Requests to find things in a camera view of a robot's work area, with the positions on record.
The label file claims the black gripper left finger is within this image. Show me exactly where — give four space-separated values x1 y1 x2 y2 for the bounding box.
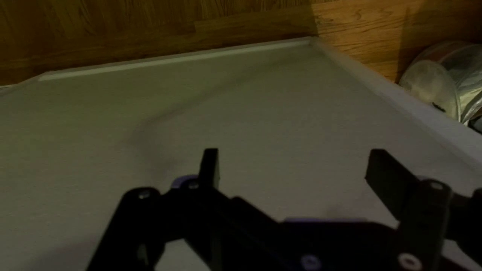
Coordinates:
86 148 283 271

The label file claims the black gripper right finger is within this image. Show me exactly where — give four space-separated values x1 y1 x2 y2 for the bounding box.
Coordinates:
364 148 482 271

